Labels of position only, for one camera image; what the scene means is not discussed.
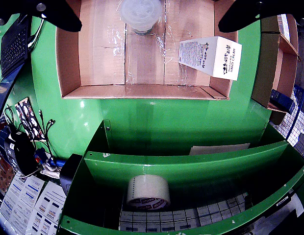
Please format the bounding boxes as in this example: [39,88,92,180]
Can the clear packing tape roll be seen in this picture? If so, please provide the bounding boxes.
[126,174,172,212]

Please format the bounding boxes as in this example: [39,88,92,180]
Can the grid label sheet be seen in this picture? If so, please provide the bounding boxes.
[119,192,253,233]

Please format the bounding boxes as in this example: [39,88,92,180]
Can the white power strip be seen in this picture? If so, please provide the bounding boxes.
[40,160,62,179]

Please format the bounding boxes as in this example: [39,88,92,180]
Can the product photo sheet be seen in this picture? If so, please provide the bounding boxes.
[14,97,44,142]

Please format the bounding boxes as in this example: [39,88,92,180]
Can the black laptop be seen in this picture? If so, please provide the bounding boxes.
[0,16,32,119]

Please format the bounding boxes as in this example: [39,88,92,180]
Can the white paper label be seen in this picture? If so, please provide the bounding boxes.
[274,192,304,218]

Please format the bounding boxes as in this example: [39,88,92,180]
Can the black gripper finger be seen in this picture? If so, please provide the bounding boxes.
[218,0,304,33]
[0,0,83,33]

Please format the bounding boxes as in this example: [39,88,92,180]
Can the brown product carton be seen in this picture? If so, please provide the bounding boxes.
[0,156,16,197]

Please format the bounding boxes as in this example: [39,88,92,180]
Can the open brown cardboard box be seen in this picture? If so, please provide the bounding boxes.
[251,31,300,126]
[261,13,301,61]

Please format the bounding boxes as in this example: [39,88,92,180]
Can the green metal shelf unit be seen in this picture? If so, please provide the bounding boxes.
[57,119,304,235]

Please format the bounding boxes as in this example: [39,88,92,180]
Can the blue plastic object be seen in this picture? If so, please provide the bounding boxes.
[35,147,67,167]

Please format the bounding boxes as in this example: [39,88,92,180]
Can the beige card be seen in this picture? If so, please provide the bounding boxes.
[189,142,252,156]

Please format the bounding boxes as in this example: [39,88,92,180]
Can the blue mesh pallet crate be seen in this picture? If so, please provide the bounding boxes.
[269,83,304,167]

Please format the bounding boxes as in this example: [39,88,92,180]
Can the black cable bundle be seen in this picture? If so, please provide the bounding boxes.
[38,110,56,159]

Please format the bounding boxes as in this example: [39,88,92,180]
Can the flat cardboard tray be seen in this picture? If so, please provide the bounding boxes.
[55,0,240,100]

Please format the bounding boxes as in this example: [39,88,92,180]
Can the white hand cream box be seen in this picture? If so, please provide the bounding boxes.
[178,36,243,82]

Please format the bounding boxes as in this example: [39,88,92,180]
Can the translucent bottle with teal label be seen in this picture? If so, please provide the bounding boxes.
[120,0,163,34]

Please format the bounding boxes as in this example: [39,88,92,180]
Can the white label sheet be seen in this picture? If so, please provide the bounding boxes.
[0,171,23,221]
[13,175,45,222]
[31,180,68,235]

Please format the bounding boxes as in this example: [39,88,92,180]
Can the navy blue product box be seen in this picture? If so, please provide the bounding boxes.
[269,89,296,115]

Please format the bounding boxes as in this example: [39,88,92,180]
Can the long white printed box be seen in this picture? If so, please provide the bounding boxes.
[277,15,290,41]

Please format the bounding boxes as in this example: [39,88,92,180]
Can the black label printer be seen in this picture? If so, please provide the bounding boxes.
[59,153,83,197]

